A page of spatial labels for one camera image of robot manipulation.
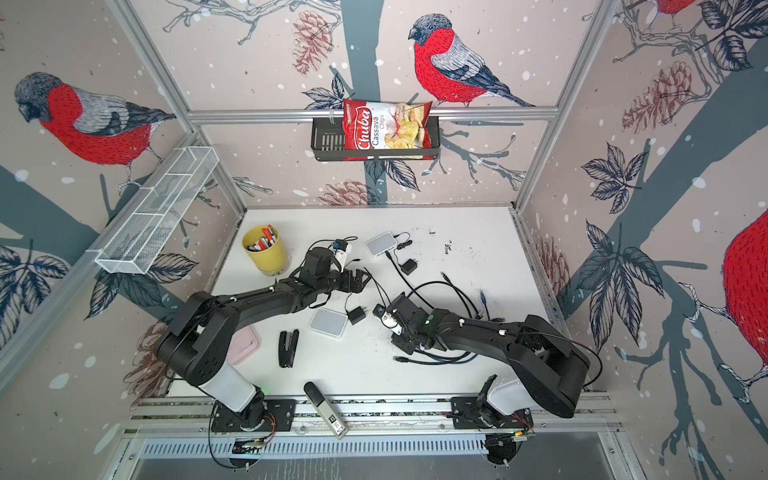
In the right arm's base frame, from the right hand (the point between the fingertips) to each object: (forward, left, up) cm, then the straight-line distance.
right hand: (398, 335), depth 86 cm
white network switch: (+2, +21, +2) cm, 21 cm away
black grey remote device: (-22, +15, +4) cm, 27 cm away
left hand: (+15, +12, +10) cm, 22 cm away
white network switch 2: (+33, +8, +2) cm, 34 cm away
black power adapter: (+6, +13, +1) cm, 14 cm away
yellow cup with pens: (+23, +45, +11) cm, 52 cm away
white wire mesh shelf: (+18, +64, +33) cm, 75 cm away
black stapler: (-5, +32, +2) cm, 32 cm away
